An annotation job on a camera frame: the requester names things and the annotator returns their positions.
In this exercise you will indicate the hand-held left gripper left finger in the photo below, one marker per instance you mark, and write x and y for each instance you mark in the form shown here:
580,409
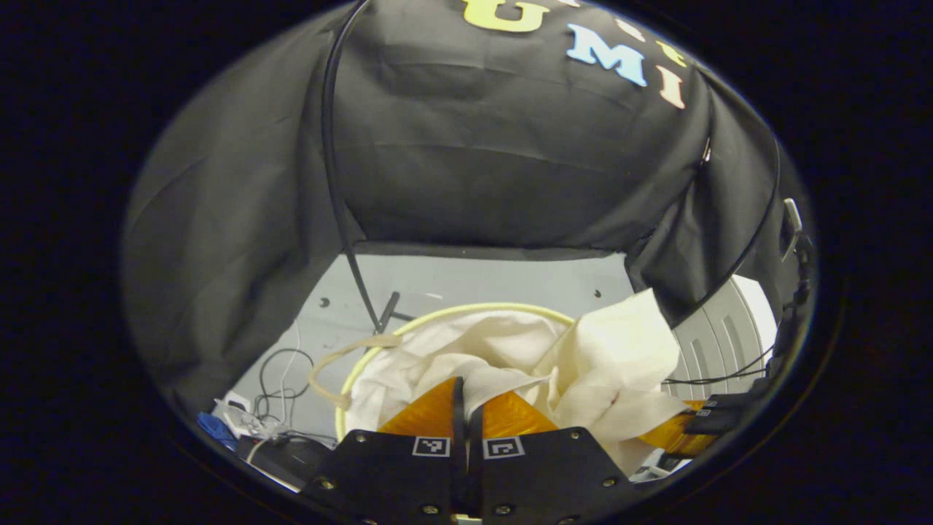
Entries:
393,474

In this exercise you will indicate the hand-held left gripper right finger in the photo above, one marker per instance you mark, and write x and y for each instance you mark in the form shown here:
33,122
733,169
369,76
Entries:
547,474

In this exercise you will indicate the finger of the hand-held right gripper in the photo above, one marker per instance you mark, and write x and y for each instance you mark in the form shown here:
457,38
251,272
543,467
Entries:
674,437

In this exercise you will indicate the cream button shirt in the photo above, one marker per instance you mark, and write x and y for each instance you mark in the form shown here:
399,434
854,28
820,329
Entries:
619,350

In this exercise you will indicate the white mesh laundry hamper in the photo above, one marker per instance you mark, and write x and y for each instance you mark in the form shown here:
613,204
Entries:
481,307

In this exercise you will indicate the black metal clothes rack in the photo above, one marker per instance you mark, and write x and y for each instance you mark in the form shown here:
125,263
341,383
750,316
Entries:
329,182

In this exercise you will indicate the black box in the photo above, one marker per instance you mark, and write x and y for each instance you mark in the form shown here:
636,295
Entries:
288,456

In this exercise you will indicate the white power strip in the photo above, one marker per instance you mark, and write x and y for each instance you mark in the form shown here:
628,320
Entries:
237,412

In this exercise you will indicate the blue cloth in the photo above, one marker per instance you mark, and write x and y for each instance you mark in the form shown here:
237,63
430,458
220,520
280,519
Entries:
215,430

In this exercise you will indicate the black backdrop cloth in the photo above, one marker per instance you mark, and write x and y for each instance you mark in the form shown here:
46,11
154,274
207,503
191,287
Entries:
474,182

